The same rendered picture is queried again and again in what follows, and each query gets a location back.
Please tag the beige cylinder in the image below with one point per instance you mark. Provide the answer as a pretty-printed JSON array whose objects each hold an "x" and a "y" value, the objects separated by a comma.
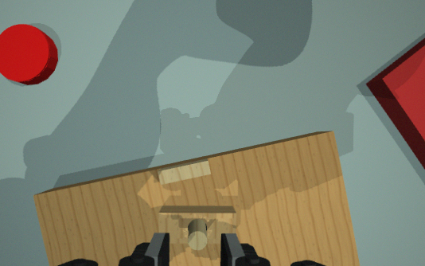
[{"x": 197, "y": 238}]

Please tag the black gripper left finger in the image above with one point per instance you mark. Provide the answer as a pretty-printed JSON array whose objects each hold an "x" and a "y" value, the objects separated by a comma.
[{"x": 157, "y": 254}]

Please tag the red open tray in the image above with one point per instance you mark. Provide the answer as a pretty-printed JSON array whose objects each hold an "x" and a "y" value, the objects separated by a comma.
[{"x": 403, "y": 84}]

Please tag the light brown wooden board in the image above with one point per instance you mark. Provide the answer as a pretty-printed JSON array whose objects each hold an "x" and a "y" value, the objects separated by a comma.
[{"x": 289, "y": 197}]

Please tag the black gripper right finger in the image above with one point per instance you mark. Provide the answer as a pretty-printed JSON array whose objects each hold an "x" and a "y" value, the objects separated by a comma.
[{"x": 232, "y": 254}]

